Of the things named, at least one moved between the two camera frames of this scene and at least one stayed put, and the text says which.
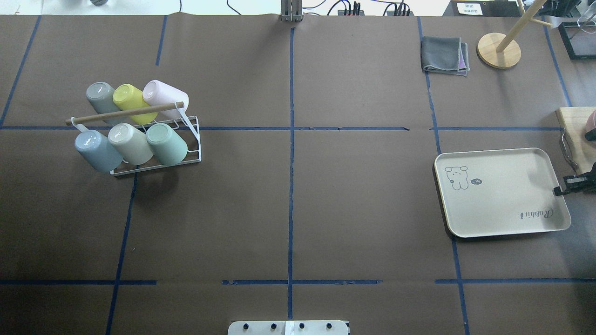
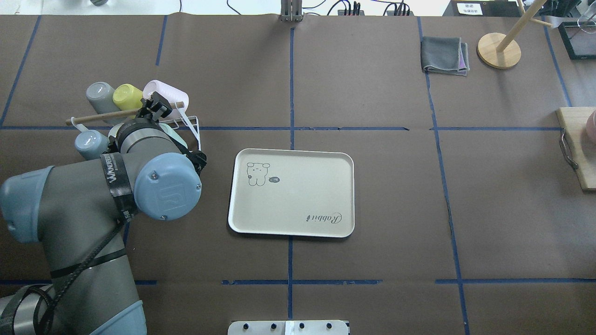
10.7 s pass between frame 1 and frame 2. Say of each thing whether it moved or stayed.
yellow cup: stayed
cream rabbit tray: moved
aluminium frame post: stayed
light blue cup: stayed
